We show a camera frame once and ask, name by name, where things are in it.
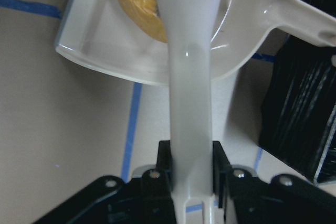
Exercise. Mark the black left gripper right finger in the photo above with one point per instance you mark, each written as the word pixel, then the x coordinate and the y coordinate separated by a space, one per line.
pixel 235 189

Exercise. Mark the beige plastic dustpan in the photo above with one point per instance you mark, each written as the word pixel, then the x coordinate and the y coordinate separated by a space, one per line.
pixel 98 35

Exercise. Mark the black-lined trash bin right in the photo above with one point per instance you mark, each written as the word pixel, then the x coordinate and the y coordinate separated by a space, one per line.
pixel 298 112

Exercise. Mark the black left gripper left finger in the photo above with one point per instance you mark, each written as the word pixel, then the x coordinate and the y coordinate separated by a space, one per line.
pixel 156 187

